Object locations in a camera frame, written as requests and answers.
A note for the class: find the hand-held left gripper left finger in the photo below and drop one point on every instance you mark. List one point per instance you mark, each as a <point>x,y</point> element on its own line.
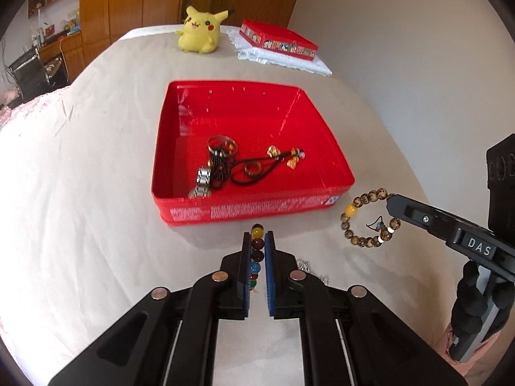
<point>231,281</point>

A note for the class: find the person's right hand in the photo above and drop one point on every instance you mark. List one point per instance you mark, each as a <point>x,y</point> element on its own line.
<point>468,297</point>

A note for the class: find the thin silver bangle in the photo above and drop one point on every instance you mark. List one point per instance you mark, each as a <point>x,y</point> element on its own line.
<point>246,169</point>

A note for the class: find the black office chair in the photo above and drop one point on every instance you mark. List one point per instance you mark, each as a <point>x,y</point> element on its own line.
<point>28,74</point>

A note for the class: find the floral blanket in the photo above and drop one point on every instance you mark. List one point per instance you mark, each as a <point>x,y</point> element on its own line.
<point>32,106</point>

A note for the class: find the person's right forearm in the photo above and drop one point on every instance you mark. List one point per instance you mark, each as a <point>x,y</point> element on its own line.
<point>497,356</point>

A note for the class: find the wooden desk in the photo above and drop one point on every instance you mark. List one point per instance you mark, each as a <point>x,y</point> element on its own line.
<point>68,54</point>

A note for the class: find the red tin box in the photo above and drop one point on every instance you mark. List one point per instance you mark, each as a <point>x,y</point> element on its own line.
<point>257,128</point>

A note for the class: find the white folded cloth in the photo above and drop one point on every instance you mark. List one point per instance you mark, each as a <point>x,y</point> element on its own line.
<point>281,61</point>

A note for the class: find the wooden wardrobe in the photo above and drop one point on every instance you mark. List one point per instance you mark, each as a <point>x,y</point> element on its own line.
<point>128,4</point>

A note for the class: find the silver metal watch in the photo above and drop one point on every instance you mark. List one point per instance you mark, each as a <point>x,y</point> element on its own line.
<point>203,181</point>

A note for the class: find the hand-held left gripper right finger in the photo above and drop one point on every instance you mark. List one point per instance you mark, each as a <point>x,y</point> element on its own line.
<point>277,281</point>

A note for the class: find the yellow plush toy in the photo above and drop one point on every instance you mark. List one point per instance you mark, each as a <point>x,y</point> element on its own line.
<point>199,32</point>

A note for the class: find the red printed tin lid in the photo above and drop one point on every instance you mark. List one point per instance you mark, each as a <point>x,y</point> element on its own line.
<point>277,34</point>

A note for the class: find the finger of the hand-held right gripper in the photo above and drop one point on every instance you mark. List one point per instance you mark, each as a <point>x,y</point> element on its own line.
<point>418,215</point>

